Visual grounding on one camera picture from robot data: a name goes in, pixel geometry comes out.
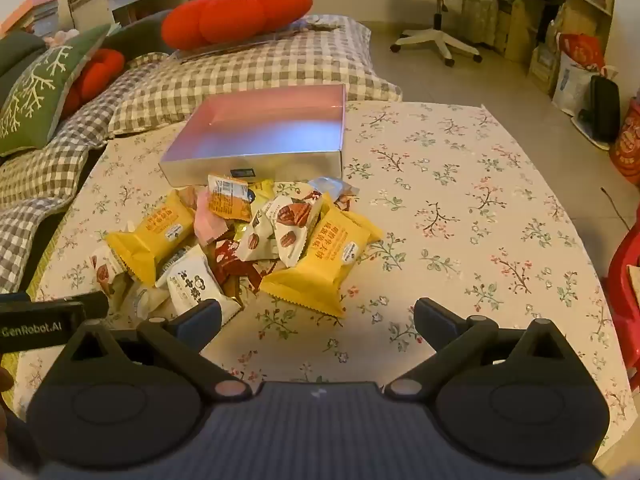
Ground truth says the silver box with pink inside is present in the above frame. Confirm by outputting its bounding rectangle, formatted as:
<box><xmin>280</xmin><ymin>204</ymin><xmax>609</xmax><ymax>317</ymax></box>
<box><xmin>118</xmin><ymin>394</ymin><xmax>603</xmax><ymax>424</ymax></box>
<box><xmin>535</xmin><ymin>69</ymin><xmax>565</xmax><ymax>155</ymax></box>
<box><xmin>159</xmin><ymin>84</ymin><xmax>347</xmax><ymax>188</ymax></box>

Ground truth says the pink snack packet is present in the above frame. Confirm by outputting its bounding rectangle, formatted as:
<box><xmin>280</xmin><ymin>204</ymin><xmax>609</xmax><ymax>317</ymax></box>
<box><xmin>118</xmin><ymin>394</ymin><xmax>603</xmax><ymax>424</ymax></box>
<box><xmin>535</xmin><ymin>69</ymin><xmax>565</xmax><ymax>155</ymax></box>
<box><xmin>192</xmin><ymin>190</ymin><xmax>231</xmax><ymax>246</ymax></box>

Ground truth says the red snack packet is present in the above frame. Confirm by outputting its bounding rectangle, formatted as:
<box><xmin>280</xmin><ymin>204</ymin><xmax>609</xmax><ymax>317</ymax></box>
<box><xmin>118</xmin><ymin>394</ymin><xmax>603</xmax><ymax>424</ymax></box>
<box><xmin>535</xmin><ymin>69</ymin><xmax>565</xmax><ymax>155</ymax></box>
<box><xmin>212</xmin><ymin>237</ymin><xmax>271</xmax><ymax>293</ymax></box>

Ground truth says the small red tomato pillow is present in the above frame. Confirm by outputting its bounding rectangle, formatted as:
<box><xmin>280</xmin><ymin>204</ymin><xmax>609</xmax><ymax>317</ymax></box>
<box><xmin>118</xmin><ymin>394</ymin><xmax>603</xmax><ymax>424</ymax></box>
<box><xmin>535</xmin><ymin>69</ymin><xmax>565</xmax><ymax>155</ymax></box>
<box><xmin>62</xmin><ymin>49</ymin><xmax>126</xmax><ymax>117</ymax></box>

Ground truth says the yellow snack packet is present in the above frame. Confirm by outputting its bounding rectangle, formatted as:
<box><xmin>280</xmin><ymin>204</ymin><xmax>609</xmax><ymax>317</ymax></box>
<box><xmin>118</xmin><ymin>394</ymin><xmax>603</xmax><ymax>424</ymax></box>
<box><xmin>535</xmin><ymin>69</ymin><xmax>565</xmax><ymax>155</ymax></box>
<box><xmin>106</xmin><ymin>190</ymin><xmax>197</xmax><ymax>286</ymax></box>
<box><xmin>260</xmin><ymin>195</ymin><xmax>383</xmax><ymax>318</ymax></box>

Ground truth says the dark grey sofa cushion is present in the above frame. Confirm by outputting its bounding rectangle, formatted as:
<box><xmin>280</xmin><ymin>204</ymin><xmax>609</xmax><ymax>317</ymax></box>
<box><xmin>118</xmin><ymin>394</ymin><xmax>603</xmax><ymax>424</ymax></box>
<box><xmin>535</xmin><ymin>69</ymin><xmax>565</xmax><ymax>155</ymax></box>
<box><xmin>0</xmin><ymin>30</ymin><xmax>47</xmax><ymax>81</ymax></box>

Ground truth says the pink flat box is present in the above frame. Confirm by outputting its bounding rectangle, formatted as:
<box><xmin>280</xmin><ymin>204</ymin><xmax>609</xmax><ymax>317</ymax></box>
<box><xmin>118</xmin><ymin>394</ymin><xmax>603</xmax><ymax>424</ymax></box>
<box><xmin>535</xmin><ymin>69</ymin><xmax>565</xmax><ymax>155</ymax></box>
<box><xmin>0</xmin><ymin>0</ymin><xmax>61</xmax><ymax>36</ymax></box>

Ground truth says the small white pecan-print packet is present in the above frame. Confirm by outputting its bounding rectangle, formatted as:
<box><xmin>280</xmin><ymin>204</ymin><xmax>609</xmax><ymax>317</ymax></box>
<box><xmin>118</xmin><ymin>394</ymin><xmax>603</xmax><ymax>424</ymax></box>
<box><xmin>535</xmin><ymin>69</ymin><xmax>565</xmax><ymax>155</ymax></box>
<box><xmin>235</xmin><ymin>210</ymin><xmax>276</xmax><ymax>263</ymax></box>
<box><xmin>90</xmin><ymin>245</ymin><xmax>128</xmax><ymax>306</ymax></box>

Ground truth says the white packet with black print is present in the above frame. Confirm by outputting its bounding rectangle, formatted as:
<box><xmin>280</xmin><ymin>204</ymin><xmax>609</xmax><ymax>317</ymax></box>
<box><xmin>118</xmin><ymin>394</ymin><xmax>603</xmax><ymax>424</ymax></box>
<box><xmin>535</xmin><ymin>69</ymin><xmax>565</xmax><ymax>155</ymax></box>
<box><xmin>165</xmin><ymin>247</ymin><xmax>243</xmax><ymax>326</ymax></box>

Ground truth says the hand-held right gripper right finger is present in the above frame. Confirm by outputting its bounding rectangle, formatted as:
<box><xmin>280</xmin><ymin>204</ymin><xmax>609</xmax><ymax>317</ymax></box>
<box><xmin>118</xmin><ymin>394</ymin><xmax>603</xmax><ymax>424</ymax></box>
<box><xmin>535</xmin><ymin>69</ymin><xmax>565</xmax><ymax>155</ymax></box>
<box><xmin>384</xmin><ymin>297</ymin><xmax>583</xmax><ymax>403</ymax></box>

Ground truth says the plain white snack packet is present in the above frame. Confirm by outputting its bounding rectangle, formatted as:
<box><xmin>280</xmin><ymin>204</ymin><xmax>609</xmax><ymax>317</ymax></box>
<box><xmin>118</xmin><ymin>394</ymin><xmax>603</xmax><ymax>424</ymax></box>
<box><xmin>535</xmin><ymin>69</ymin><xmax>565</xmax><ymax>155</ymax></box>
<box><xmin>125</xmin><ymin>280</ymin><xmax>171</xmax><ymax>322</ymax></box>

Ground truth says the large red tomato pillow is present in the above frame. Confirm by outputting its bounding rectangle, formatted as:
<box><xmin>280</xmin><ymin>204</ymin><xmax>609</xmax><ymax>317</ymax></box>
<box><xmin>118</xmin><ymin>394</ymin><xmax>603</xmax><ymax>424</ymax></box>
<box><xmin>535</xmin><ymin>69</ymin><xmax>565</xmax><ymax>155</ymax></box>
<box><xmin>161</xmin><ymin>0</ymin><xmax>314</xmax><ymax>52</ymax></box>

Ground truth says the black bag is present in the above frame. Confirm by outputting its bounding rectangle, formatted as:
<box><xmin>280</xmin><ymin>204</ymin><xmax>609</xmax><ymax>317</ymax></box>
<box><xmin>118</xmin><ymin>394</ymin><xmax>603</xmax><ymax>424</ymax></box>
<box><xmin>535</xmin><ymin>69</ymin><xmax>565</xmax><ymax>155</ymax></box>
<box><xmin>589</xmin><ymin>75</ymin><xmax>621</xmax><ymax>144</ymax></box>

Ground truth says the red printed packaging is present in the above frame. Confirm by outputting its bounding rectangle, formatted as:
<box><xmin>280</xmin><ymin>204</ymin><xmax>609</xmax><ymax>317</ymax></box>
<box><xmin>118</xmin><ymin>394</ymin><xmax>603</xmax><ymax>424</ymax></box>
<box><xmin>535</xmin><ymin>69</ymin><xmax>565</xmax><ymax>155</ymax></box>
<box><xmin>610</xmin><ymin>100</ymin><xmax>640</xmax><ymax>186</ymax></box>

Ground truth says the floral tablecloth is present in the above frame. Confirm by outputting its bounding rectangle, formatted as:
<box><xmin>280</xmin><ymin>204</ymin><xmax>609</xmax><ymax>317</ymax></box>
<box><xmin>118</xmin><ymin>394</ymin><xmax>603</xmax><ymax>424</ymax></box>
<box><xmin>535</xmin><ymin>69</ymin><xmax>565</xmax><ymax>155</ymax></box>
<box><xmin>10</xmin><ymin>100</ymin><xmax>626</xmax><ymax>461</ymax></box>

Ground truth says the red plastic stool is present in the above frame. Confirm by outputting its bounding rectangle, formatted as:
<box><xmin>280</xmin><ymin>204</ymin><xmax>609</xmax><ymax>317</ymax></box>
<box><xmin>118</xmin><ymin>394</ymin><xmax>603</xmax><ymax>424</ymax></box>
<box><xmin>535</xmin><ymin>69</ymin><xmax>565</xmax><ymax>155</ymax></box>
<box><xmin>606</xmin><ymin>232</ymin><xmax>640</xmax><ymax>322</ymax></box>

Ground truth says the grey checkered bedding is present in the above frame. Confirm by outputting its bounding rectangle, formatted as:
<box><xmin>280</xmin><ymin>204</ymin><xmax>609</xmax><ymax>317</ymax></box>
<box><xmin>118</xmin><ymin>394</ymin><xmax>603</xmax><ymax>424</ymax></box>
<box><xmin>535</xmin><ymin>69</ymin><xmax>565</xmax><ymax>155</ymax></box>
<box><xmin>0</xmin><ymin>15</ymin><xmax>404</xmax><ymax>292</ymax></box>

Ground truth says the large white pecan-print packet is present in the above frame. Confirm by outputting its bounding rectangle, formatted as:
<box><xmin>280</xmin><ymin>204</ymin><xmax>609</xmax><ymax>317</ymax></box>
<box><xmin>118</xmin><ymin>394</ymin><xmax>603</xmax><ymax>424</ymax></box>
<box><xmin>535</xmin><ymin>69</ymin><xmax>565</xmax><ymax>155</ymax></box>
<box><xmin>267</xmin><ymin>191</ymin><xmax>323</xmax><ymax>267</ymax></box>

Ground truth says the white printed bag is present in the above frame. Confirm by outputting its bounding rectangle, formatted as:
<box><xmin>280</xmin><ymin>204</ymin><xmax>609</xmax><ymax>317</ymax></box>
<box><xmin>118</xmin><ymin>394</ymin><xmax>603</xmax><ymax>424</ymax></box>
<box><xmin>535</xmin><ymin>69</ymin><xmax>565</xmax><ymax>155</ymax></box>
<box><xmin>552</xmin><ymin>52</ymin><xmax>599</xmax><ymax>117</ymax></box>

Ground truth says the clear blue-edged snack packet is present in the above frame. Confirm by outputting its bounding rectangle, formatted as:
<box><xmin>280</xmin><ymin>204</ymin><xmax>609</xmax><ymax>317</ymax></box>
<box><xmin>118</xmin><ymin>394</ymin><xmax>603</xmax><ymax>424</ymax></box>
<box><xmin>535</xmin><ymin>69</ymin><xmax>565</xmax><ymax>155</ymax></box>
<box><xmin>307</xmin><ymin>175</ymin><xmax>361</xmax><ymax>207</ymax></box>

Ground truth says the red plastic bag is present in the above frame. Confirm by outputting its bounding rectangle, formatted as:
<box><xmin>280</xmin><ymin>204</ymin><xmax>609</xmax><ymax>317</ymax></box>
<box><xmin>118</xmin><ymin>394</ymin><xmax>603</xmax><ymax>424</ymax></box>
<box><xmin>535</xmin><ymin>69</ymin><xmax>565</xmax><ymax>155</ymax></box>
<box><xmin>557</xmin><ymin>32</ymin><xmax>606</xmax><ymax>72</ymax></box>

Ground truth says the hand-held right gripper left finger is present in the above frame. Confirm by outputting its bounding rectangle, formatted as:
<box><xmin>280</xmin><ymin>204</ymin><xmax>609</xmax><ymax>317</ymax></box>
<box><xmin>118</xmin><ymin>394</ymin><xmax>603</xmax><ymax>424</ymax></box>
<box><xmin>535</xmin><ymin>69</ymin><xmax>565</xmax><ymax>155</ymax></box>
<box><xmin>50</xmin><ymin>299</ymin><xmax>253</xmax><ymax>403</ymax></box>

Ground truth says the green pillow with white branches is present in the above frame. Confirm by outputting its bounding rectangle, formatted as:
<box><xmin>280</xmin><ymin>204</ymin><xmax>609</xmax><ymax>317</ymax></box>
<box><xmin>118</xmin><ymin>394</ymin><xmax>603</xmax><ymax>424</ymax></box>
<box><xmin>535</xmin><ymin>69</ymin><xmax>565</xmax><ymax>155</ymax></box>
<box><xmin>0</xmin><ymin>24</ymin><xmax>114</xmax><ymax>157</ymax></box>

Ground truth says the orange snack packet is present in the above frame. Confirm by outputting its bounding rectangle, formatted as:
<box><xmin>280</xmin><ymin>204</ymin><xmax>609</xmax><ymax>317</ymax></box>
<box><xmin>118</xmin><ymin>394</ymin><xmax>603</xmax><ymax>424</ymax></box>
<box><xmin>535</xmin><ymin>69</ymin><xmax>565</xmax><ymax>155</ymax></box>
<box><xmin>207</xmin><ymin>172</ymin><xmax>253</xmax><ymax>221</ymax></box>

